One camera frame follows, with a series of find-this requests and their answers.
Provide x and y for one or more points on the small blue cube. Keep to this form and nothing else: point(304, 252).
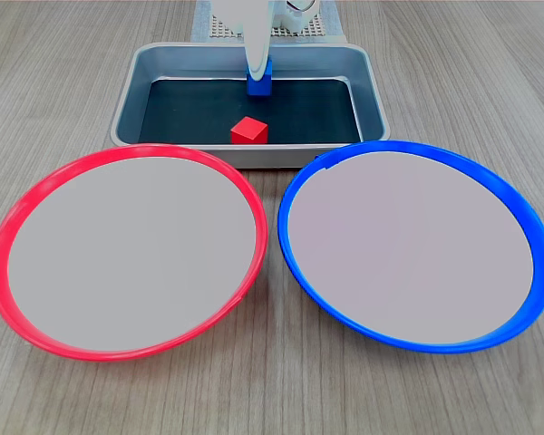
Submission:
point(259, 89)

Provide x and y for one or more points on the small red cube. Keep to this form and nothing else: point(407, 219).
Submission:
point(248, 131)

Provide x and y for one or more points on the black tray mat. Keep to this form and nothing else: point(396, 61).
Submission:
point(195, 113)

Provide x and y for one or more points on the steel tray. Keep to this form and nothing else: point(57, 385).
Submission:
point(130, 90)

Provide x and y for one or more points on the red-rimmed white plate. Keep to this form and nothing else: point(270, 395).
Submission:
point(131, 254)

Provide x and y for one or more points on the blue-rimmed white plate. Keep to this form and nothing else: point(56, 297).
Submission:
point(408, 244)

